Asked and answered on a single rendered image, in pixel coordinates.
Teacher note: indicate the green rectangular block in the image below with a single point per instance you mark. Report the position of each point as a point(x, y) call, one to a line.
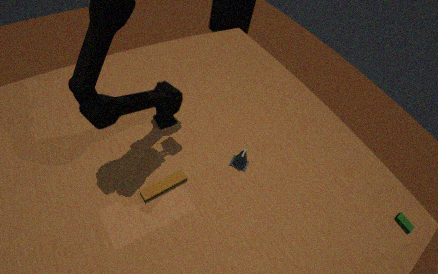
point(404, 223)

